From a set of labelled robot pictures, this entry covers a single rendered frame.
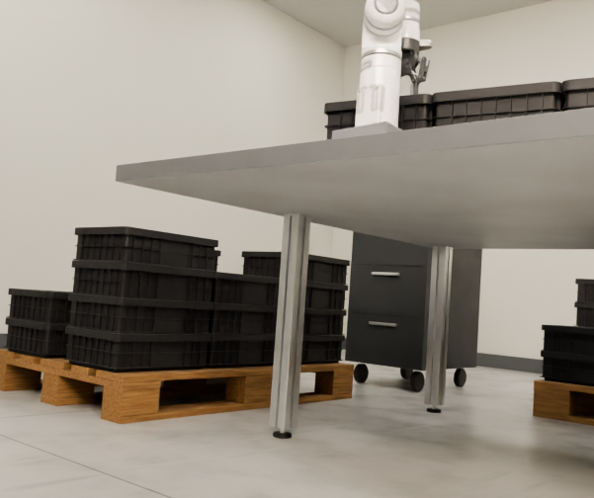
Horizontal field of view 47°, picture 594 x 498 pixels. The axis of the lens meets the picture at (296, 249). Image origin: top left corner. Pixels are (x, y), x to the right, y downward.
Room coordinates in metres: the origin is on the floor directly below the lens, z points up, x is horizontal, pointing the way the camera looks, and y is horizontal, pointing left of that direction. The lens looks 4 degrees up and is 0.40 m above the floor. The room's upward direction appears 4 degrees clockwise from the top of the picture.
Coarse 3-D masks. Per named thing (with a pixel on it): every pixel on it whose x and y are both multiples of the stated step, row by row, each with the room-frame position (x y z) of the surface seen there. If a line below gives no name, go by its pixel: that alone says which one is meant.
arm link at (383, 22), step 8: (368, 0) 1.50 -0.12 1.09; (376, 0) 1.49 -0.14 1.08; (384, 0) 1.49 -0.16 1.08; (392, 0) 1.49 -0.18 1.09; (400, 0) 1.49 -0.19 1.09; (368, 8) 1.50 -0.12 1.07; (376, 8) 1.49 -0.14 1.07; (384, 8) 1.49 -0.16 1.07; (392, 8) 1.49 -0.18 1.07; (400, 8) 1.49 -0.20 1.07; (368, 16) 1.51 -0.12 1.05; (376, 16) 1.49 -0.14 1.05; (384, 16) 1.49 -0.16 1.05; (392, 16) 1.49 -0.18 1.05; (400, 16) 1.50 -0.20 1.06; (376, 24) 1.51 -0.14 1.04; (384, 24) 1.50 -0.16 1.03; (392, 24) 1.50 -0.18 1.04
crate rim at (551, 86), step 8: (480, 88) 1.58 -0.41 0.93; (488, 88) 1.57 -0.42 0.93; (496, 88) 1.56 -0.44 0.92; (504, 88) 1.55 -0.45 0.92; (512, 88) 1.54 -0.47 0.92; (520, 88) 1.53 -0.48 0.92; (528, 88) 1.52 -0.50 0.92; (536, 88) 1.51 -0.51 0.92; (544, 88) 1.50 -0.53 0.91; (552, 88) 1.49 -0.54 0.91; (560, 88) 1.50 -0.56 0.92; (440, 96) 1.63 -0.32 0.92; (448, 96) 1.62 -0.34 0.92; (456, 96) 1.61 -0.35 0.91; (464, 96) 1.60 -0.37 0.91; (472, 96) 1.58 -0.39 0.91; (480, 96) 1.58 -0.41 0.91; (488, 96) 1.57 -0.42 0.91; (496, 96) 1.56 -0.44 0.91; (560, 96) 1.55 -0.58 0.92; (432, 104) 1.65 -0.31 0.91
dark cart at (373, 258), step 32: (352, 256) 3.57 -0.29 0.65; (384, 256) 3.44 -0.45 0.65; (416, 256) 3.33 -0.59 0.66; (480, 256) 3.73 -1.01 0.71; (352, 288) 3.56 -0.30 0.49; (384, 288) 3.44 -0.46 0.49; (416, 288) 3.32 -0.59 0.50; (352, 320) 3.55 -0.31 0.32; (384, 320) 3.43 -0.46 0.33; (416, 320) 3.31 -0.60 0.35; (352, 352) 3.55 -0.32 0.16; (384, 352) 3.42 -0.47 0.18; (416, 352) 3.31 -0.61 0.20; (448, 352) 3.49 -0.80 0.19; (416, 384) 3.35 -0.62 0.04
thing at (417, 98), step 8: (400, 96) 1.68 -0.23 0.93; (408, 96) 1.67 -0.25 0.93; (416, 96) 1.66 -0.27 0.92; (424, 96) 1.65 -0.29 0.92; (432, 96) 1.65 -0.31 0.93; (328, 104) 1.78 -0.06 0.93; (336, 104) 1.77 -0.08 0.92; (344, 104) 1.76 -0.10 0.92; (352, 104) 1.74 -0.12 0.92; (400, 104) 1.68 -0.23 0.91; (408, 104) 1.67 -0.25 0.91
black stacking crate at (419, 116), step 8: (416, 104) 1.66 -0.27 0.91; (424, 104) 1.66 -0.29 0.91; (328, 112) 1.79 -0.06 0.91; (336, 112) 1.78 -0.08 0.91; (344, 112) 1.77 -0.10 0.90; (352, 112) 1.75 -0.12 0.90; (400, 112) 1.69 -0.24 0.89; (408, 112) 1.68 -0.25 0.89; (416, 112) 1.67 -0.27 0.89; (424, 112) 1.66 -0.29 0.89; (432, 112) 1.67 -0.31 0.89; (328, 120) 1.79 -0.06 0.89; (336, 120) 1.78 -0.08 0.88; (344, 120) 1.77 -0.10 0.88; (352, 120) 1.75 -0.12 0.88; (400, 120) 1.68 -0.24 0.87; (408, 120) 1.67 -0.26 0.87; (416, 120) 1.67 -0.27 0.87; (424, 120) 1.66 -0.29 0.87; (432, 120) 1.67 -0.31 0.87; (328, 128) 1.79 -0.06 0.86; (336, 128) 1.78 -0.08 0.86; (400, 128) 1.68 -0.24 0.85; (408, 128) 1.68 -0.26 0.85; (416, 128) 1.67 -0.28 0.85; (328, 136) 1.79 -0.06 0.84
